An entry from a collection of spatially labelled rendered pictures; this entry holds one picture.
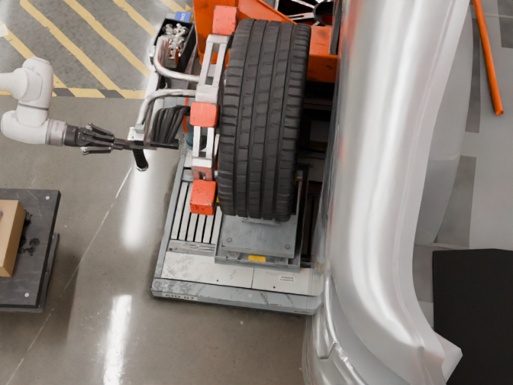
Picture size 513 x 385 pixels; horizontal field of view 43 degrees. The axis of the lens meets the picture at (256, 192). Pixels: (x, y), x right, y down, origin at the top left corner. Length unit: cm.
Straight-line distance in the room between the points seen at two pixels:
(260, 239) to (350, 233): 155
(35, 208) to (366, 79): 181
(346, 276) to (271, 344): 164
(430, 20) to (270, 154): 77
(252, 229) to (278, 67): 96
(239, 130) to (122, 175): 133
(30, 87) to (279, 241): 113
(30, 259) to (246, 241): 86
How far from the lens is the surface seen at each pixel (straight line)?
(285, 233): 270
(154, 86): 216
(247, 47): 198
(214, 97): 194
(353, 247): 114
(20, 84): 231
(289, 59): 196
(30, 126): 234
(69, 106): 343
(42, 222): 276
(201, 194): 203
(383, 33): 132
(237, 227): 271
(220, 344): 277
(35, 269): 268
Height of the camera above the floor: 266
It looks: 61 degrees down
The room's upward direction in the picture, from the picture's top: 1 degrees clockwise
